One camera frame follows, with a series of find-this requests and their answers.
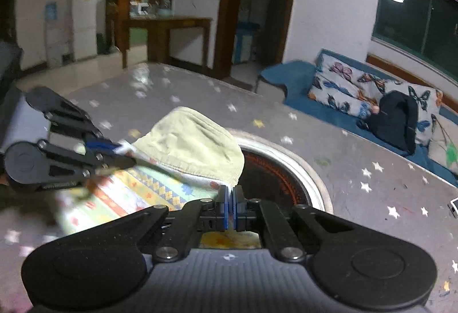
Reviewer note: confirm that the dark wooden side table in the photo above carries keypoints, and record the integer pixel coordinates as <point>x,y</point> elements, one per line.
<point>168,25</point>

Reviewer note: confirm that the patterned child's garment cream lining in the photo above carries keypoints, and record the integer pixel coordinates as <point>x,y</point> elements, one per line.
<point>186,141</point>

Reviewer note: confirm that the butterfly print bolster cushion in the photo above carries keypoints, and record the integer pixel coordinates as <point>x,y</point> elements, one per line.
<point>340,98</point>

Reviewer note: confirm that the blue stool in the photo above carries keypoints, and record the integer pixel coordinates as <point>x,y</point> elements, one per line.
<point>245,41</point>

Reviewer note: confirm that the dark glass window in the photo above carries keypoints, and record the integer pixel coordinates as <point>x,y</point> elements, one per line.
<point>411,23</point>

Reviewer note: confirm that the brown wooden door frame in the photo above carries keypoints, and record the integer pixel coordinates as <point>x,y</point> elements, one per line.
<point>289,5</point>

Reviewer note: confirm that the blue sofa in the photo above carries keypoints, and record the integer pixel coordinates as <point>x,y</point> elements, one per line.
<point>304,98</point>

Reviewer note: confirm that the smartphone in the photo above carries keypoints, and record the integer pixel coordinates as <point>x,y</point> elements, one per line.
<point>454,206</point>

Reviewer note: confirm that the round inset table heater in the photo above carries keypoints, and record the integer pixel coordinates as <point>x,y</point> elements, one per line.
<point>279,173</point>

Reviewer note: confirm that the floral cream cushion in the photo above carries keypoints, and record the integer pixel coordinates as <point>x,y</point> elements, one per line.
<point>445,148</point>

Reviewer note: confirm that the dark chair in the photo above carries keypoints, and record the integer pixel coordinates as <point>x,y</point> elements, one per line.
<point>9,66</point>

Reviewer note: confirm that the white refrigerator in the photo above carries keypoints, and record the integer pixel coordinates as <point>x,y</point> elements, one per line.
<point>84,23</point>

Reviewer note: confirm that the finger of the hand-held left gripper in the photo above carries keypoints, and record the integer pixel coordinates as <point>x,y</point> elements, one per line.
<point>77,160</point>
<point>69,116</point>

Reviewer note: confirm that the water dispenser with blue bottle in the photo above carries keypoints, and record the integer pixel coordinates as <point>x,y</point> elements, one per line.
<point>53,34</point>

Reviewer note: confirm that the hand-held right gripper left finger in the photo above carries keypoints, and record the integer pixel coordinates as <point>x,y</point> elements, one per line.
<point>223,207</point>

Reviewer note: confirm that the black backpack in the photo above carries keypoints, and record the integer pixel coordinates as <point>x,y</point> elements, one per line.
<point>393,123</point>

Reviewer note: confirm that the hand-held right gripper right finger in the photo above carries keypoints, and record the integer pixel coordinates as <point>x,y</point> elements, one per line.
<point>236,208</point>

